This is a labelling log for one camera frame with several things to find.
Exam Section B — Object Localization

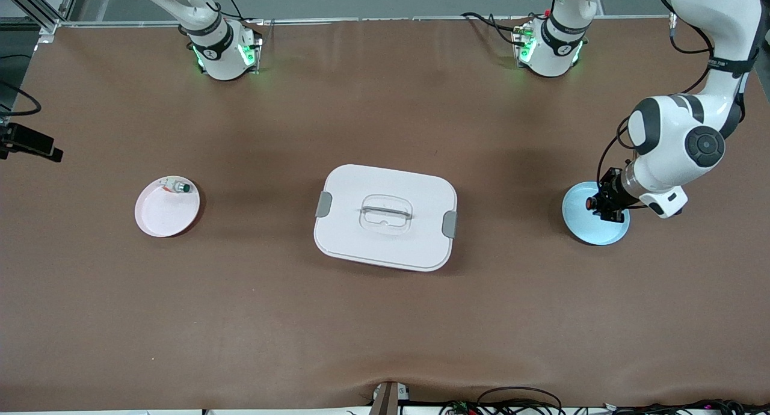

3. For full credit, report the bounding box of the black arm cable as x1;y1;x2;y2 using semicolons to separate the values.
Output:
596;0;753;190
0;81;42;116

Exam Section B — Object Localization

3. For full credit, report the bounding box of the black looped cable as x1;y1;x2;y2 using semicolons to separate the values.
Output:
477;386;563;415

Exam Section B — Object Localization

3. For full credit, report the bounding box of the black base cable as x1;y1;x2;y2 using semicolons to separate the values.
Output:
221;0;265;26
461;11;530;46

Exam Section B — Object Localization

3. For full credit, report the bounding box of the black left base cable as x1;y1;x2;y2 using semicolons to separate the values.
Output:
461;11;530;46

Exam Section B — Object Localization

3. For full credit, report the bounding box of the black right base cable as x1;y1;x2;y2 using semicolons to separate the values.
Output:
221;0;265;26

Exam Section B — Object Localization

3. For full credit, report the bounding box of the white lidded storage box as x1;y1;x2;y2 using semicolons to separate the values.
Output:
313;164;458;272

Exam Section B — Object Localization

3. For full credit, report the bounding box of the pink round plate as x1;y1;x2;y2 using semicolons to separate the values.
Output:
134;176;202;238

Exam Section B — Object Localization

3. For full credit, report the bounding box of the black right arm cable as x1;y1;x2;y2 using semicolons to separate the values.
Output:
0;81;42;116

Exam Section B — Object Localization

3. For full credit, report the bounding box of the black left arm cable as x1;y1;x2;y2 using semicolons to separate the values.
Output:
596;0;753;190

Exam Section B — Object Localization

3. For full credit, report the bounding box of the light blue round plate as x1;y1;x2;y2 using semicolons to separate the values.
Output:
562;182;630;246

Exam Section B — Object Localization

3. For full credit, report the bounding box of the metal table edge bracket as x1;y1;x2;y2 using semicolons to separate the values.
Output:
370;381;411;415

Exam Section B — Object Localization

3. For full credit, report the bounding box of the tangled cable bundle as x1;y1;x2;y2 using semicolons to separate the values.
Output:
439;399;770;415

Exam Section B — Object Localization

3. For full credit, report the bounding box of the aluminium frame profile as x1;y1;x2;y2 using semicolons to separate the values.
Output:
0;0;82;34

